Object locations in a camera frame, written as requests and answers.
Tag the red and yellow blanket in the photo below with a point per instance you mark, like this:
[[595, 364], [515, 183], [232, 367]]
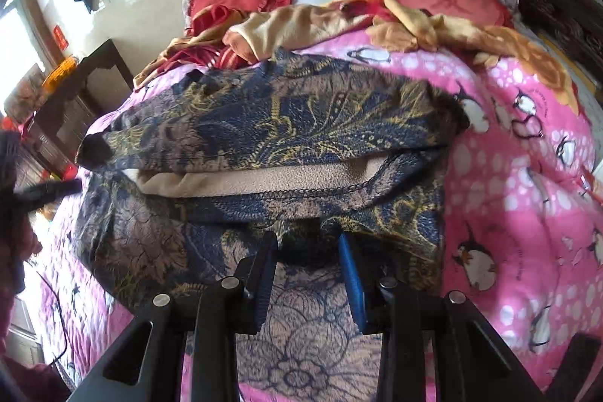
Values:
[[282, 30]]

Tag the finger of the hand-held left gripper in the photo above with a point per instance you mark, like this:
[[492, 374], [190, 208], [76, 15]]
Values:
[[49, 191]]

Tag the dark floral patterned garment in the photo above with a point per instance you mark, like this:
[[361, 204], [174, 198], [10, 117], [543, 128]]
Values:
[[282, 119]]

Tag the dark carved wooden cabinet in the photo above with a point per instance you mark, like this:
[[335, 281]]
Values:
[[560, 6]]

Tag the red wall paper sign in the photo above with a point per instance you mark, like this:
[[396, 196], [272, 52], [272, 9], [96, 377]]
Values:
[[60, 37]]

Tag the yellow plastic basket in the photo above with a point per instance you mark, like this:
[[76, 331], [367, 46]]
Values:
[[60, 72]]

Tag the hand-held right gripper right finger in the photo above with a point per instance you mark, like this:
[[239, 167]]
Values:
[[352, 284]]

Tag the dark wooden table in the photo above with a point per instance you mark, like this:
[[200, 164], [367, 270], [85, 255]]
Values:
[[89, 81]]

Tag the pink penguin print blanket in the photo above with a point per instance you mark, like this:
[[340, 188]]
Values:
[[518, 195]]

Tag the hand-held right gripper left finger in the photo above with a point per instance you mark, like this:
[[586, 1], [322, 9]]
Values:
[[261, 284]]

